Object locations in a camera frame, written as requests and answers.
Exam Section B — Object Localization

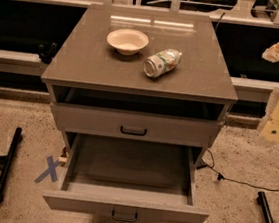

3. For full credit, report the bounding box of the grey drawer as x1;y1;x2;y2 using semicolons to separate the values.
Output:
43;134;208;223
50;103;222;147

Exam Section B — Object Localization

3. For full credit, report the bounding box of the grey top drawer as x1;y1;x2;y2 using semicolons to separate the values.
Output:
50;103;222;147

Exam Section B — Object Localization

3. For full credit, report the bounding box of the grey drawer cabinet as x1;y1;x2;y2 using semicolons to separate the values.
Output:
33;0;247;168

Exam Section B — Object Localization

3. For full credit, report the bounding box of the crushed aluminium soda can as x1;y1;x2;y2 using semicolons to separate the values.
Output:
143;48;182;78

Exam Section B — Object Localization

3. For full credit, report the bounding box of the white paper bowl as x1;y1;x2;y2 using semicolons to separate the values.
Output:
106;28;149;56

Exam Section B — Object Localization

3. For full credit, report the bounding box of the small wooden block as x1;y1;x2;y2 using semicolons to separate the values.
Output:
58;156;68;166

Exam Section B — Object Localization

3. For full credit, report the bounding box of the blue tape cross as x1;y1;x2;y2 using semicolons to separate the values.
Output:
34;156;59;183

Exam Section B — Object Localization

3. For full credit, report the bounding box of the black clamp knob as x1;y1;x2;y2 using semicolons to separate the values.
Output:
38;42;57;64

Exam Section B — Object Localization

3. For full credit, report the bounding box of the black stand leg left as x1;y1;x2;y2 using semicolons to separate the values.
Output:
0;127;23;203

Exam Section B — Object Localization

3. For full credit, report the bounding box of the black floor cable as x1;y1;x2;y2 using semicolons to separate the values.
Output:
194;147;279;194

